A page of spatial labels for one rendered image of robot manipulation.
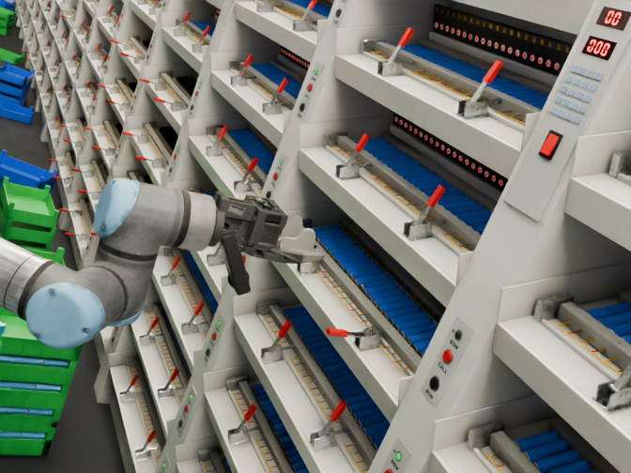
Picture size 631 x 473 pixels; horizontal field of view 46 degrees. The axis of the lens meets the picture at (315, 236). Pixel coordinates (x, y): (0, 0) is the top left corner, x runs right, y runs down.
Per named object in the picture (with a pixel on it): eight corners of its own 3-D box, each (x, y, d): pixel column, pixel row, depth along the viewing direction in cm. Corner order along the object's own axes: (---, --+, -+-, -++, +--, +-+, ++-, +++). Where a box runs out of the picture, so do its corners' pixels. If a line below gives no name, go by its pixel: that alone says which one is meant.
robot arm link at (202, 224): (179, 256, 113) (165, 231, 121) (208, 261, 115) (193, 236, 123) (195, 204, 110) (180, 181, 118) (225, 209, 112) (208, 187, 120)
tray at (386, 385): (395, 432, 108) (400, 379, 104) (265, 253, 159) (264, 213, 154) (510, 401, 115) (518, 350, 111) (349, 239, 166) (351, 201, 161)
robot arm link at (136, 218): (87, 226, 114) (102, 166, 112) (164, 238, 120) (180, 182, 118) (97, 250, 107) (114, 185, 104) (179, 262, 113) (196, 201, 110)
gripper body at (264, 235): (293, 217, 119) (223, 204, 113) (276, 265, 121) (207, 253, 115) (277, 199, 125) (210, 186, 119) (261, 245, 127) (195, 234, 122)
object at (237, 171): (252, 236, 166) (251, 178, 160) (189, 150, 217) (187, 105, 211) (334, 222, 173) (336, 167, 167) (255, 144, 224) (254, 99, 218)
